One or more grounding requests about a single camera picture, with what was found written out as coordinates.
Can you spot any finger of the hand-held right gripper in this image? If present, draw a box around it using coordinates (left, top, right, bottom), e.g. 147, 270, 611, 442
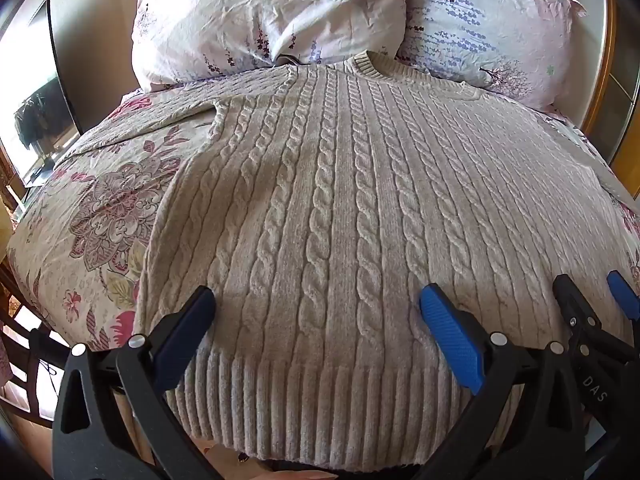
606, 270, 640, 322
552, 274, 640, 364

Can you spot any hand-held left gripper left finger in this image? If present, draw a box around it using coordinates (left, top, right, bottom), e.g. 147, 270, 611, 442
51, 285, 223, 480

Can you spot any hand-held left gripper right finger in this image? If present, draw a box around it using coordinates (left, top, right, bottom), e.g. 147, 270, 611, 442
419, 282, 586, 480

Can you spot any beige cable knit sweater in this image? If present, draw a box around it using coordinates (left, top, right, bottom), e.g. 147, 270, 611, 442
75, 51, 636, 473

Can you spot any floral bedspread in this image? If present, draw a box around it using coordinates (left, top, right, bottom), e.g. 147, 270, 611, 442
5, 77, 640, 353

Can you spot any dark wooden chair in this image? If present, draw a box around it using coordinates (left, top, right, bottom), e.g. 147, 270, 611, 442
0, 255, 66, 431

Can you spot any black flat screen television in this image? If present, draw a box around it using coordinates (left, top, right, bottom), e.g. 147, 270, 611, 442
0, 0, 81, 188

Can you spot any lavender print pillow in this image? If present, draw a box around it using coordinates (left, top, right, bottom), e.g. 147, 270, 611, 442
397, 0, 587, 111

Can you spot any pink floral pillow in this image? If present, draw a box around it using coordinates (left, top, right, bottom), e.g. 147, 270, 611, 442
131, 0, 408, 93

